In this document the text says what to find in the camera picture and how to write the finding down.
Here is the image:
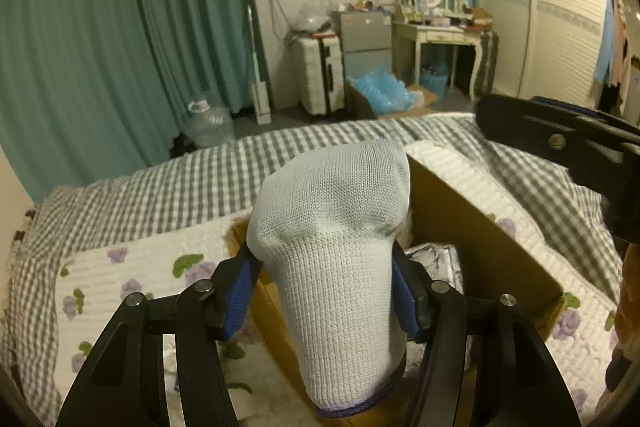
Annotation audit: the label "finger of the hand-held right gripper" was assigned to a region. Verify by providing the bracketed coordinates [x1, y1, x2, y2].
[474, 94, 640, 240]

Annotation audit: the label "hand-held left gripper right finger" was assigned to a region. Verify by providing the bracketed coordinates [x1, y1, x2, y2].
[391, 243, 582, 427]

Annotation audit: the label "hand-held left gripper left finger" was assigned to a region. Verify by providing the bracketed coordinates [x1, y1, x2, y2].
[56, 243, 264, 427]

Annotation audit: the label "white knitted sock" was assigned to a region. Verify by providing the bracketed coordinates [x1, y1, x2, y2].
[246, 138, 413, 417]

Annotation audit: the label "brown cardboard box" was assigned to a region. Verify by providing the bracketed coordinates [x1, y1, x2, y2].
[227, 155, 565, 418]

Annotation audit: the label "folded patterned cloth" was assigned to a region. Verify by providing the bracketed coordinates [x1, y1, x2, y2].
[404, 244, 471, 370]

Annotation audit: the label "white floral quilt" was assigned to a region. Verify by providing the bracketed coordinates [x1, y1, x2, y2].
[54, 139, 623, 427]

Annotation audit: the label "hanging clothes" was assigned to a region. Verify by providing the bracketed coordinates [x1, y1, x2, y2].
[593, 0, 635, 114]

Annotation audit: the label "grey checked bed sheet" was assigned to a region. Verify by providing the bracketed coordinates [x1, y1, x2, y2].
[0, 112, 623, 420]

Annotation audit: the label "white sliding wardrobe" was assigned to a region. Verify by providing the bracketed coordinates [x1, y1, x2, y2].
[475, 0, 613, 110]

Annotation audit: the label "blue waste basket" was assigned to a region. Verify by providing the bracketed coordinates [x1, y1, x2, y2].
[419, 63, 450, 98]

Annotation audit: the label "white dressing table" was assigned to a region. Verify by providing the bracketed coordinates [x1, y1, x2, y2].
[391, 18, 496, 100]

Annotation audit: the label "clear water jug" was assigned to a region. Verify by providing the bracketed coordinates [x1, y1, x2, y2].
[187, 99, 236, 148]

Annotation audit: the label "cardboard box of blue bottles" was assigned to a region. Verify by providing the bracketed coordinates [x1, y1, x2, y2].
[346, 64, 441, 120]

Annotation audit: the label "grey mini fridge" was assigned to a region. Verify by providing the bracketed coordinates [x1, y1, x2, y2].
[338, 10, 394, 84]

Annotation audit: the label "white upright mop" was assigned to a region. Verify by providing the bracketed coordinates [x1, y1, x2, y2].
[247, 4, 272, 125]

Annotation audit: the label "white suitcase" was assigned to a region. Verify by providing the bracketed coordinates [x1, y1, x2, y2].
[293, 34, 346, 116]

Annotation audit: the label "clear plastic bag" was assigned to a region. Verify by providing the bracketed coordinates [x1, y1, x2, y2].
[293, 2, 335, 32]

